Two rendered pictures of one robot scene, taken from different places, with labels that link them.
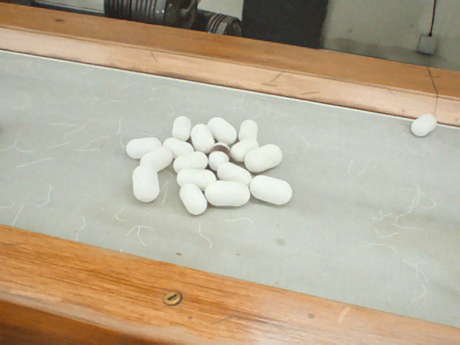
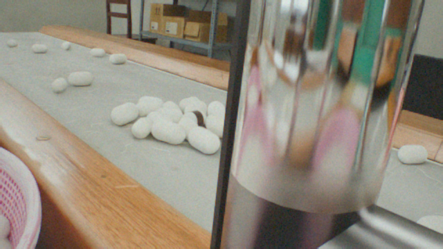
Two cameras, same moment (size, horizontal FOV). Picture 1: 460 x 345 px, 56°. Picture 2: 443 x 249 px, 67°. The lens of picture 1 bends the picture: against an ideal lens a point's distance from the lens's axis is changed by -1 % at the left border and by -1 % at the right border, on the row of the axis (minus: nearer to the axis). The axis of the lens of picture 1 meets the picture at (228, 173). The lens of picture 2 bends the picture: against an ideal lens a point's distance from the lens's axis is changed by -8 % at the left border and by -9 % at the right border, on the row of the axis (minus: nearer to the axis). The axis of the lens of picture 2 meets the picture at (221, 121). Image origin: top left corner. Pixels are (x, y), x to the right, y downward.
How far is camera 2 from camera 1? 25 cm
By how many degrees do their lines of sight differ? 35
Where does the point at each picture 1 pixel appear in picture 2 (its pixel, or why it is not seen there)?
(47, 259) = (19, 108)
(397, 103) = (400, 137)
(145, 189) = (115, 111)
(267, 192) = (194, 137)
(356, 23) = not seen: outside the picture
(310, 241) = (199, 176)
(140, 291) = (34, 130)
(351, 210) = not seen: hidden behind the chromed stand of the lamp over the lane
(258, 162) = (213, 124)
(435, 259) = not seen: hidden behind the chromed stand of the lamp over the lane
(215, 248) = (124, 154)
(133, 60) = (208, 77)
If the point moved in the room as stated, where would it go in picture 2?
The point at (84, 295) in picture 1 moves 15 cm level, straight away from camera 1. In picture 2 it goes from (10, 122) to (90, 86)
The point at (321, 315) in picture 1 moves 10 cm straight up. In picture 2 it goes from (111, 179) to (113, 14)
